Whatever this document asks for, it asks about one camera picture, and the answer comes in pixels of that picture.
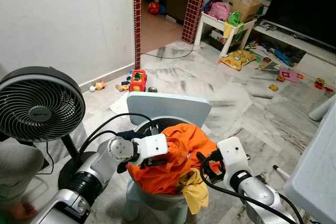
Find black floor fan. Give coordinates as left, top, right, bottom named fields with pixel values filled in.
left=0, top=67, right=103, bottom=190

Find pink backpack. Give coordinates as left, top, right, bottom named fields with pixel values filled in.
left=207, top=1, right=232, bottom=22

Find small toy figure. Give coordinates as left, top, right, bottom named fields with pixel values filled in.
left=89, top=81, right=106, bottom=92

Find pink flat toy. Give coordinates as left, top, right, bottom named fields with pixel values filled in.
left=278, top=68, right=302, bottom=83

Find dark navy garment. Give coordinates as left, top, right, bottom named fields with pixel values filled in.
left=117, top=129, right=159, bottom=142

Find black television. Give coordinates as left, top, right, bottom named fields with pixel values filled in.
left=265, top=0, right=336, bottom=49

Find brown cardboard box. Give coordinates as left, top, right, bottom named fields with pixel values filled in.
left=228, top=0, right=264, bottom=23

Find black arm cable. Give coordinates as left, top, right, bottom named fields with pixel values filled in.
left=78, top=112, right=159, bottom=168
left=197, top=152, right=306, bottom=224

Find yellow garment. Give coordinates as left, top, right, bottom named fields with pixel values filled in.
left=176, top=169, right=210, bottom=216

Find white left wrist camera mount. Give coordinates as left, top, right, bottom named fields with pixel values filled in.
left=131, top=133, right=169, bottom=162

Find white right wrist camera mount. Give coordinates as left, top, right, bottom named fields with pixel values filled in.
left=216, top=136, right=252, bottom=177

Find red ball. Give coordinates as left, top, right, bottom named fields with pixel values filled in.
left=148, top=2, right=160, bottom=15

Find wide red tiled pillar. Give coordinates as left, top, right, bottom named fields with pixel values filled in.
left=182, top=0, right=211, bottom=45

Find narrow red tiled wall edge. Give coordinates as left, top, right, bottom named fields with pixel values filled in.
left=133, top=0, right=142, bottom=70

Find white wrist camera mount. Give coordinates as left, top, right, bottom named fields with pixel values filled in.
left=131, top=133, right=169, bottom=162
left=216, top=136, right=252, bottom=177

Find orange shirt with round badge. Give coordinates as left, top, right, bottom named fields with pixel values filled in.
left=126, top=123, right=222, bottom=196

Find white television console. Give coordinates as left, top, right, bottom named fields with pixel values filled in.
left=252, top=19, right=336, bottom=83

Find small yellow towel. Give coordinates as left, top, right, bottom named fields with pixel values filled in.
left=223, top=22, right=234, bottom=38

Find thin black floor cable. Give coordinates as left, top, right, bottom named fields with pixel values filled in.
left=141, top=46, right=196, bottom=59

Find grey round laundry basket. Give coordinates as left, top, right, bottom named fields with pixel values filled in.
left=131, top=116, right=211, bottom=210

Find person leg grey trousers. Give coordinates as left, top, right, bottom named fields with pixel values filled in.
left=0, top=139, right=47, bottom=222

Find red yellow toy house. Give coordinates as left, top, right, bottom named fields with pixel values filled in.
left=130, top=69, right=148, bottom=93

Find blue toy pieces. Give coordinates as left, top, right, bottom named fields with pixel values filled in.
left=117, top=77, right=132, bottom=92

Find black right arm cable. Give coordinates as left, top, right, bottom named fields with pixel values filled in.
left=197, top=152, right=306, bottom=224

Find light blue child chair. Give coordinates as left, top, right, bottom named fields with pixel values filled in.
left=125, top=91, right=212, bottom=224

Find yellow patterned cushion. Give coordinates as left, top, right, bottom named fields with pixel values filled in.
left=219, top=49, right=257, bottom=71

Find white small table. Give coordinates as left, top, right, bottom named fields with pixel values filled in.
left=194, top=12, right=257, bottom=58

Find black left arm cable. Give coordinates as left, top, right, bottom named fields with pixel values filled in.
left=78, top=112, right=159, bottom=168

